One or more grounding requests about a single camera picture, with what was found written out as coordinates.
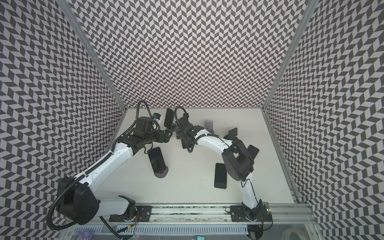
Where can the grey round stand back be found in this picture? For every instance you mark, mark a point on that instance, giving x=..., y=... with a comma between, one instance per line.
x=173, y=127

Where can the grey round stand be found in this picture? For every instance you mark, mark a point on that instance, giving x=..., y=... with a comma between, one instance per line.
x=209, y=126
x=173, y=127
x=162, y=174

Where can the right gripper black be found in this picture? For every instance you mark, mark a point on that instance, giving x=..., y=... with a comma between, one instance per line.
x=182, y=121

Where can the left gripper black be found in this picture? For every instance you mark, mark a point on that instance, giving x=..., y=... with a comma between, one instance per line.
x=167, y=137

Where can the aluminium rail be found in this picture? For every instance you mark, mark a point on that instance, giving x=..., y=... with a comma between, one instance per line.
x=223, y=214

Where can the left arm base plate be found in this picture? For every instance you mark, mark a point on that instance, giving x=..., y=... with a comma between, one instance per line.
x=138, y=213

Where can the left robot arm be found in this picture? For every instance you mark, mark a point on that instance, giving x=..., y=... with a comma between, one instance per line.
x=76, y=201

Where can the back phone teal edge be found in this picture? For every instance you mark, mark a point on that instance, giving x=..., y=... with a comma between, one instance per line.
x=169, y=118

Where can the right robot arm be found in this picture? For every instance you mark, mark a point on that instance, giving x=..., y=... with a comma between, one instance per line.
x=238, y=159

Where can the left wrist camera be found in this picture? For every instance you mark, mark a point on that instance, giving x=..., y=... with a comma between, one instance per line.
x=157, y=117

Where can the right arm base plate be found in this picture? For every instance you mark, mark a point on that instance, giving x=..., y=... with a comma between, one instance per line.
x=243, y=214

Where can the black folding stand right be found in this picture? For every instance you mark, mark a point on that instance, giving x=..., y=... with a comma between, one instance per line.
x=232, y=134

